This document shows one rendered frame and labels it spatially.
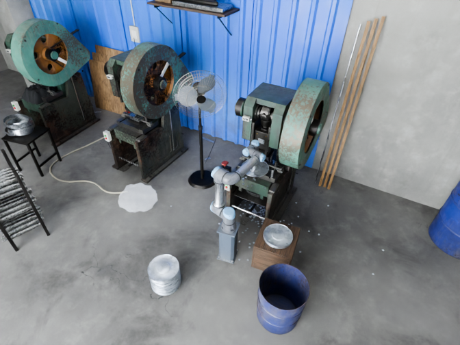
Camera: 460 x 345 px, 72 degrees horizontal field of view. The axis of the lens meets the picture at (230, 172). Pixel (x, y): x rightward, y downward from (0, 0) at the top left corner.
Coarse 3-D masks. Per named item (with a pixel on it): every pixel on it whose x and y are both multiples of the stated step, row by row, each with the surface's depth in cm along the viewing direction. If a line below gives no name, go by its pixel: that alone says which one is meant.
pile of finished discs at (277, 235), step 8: (272, 224) 322; (280, 224) 322; (264, 232) 314; (272, 232) 314; (280, 232) 314; (288, 232) 315; (272, 240) 307; (280, 240) 307; (288, 240) 307; (280, 248) 303
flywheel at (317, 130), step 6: (318, 108) 307; (318, 114) 312; (312, 120) 281; (318, 120) 283; (312, 126) 282; (318, 126) 283; (312, 132) 284; (318, 132) 284; (306, 138) 313; (312, 138) 320; (306, 144) 315; (306, 150) 311
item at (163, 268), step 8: (160, 256) 305; (168, 256) 305; (152, 264) 298; (160, 264) 297; (168, 264) 298; (176, 264) 299; (152, 272) 291; (160, 272) 291; (168, 272) 292; (176, 272) 292; (160, 280) 286
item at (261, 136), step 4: (260, 128) 315; (264, 128) 312; (268, 128) 312; (256, 132) 313; (260, 132) 310; (264, 132) 309; (256, 136) 316; (260, 136) 313; (264, 136) 311; (260, 140) 316; (264, 140) 314; (260, 144) 319; (264, 144) 317; (260, 148) 322; (264, 148) 319; (264, 152) 322; (268, 152) 327
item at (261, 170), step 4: (260, 164) 332; (264, 164) 332; (252, 168) 326; (256, 168) 326; (260, 168) 326; (264, 168) 327; (268, 168) 327; (248, 172) 322; (252, 172) 322; (256, 172) 322; (260, 172) 322; (264, 172) 322; (252, 176) 317; (260, 176) 317
